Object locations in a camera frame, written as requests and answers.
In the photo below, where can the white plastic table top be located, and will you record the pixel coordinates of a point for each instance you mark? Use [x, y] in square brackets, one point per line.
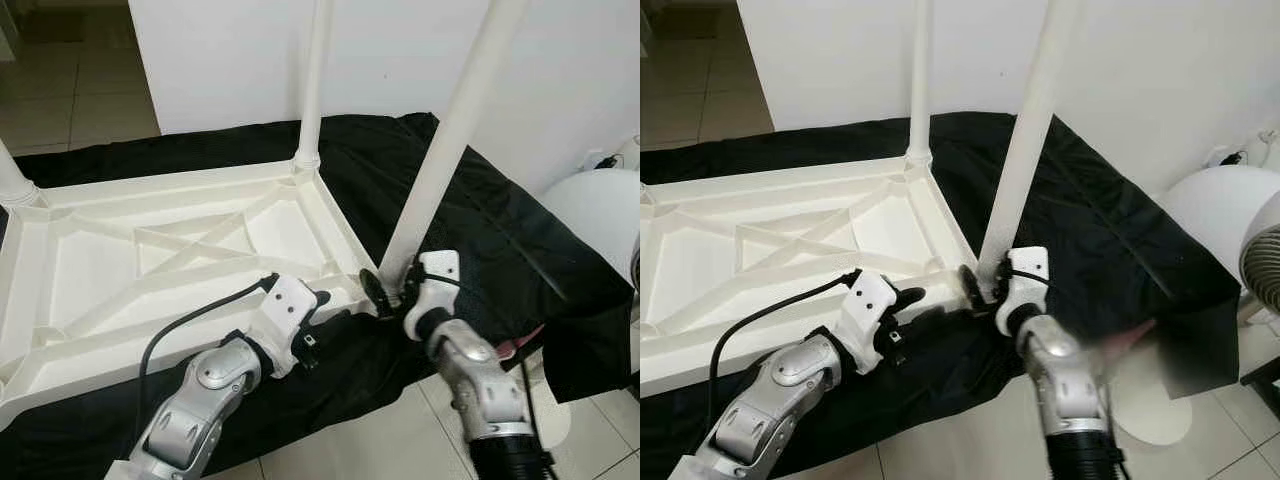
[90, 270]
[700, 260]

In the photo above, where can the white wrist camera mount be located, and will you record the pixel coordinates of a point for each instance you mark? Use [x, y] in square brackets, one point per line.
[872, 305]
[1030, 268]
[440, 270]
[285, 310]

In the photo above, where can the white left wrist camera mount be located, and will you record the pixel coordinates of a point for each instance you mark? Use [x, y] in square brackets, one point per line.
[872, 305]
[285, 310]

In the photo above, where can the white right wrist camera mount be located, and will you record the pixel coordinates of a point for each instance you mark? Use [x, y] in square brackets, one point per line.
[1030, 268]
[440, 270]

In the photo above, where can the wall socket with black plug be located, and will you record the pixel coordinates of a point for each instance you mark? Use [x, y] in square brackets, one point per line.
[1230, 157]
[600, 160]

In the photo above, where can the white round fan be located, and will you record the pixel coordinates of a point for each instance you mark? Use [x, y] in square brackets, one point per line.
[590, 215]

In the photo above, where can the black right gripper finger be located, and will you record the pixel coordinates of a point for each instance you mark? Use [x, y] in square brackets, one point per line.
[376, 290]
[971, 287]

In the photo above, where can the black cloth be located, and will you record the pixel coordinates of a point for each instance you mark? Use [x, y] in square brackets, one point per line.
[1120, 220]
[500, 220]

